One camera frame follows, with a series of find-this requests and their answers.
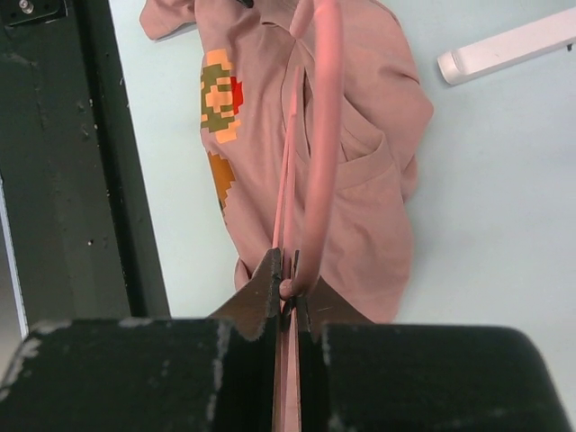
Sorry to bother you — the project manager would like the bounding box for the pink hanger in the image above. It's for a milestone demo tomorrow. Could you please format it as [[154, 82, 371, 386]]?
[[272, 1, 356, 431]]

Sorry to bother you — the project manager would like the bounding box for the pink t shirt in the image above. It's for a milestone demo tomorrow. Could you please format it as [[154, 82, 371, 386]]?
[[139, 1, 433, 323]]

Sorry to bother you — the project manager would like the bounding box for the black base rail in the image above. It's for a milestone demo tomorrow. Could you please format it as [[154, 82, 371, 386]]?
[[1, 1, 169, 328]]

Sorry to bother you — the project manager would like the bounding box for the white clothes rack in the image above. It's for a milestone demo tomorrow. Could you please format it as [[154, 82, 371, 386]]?
[[437, 8, 575, 86]]

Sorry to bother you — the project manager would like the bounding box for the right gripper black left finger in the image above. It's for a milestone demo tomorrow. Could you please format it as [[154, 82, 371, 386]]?
[[1, 248, 281, 431]]

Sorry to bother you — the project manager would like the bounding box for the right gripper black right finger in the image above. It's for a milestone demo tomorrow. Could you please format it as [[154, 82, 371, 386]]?
[[290, 249, 569, 432]]

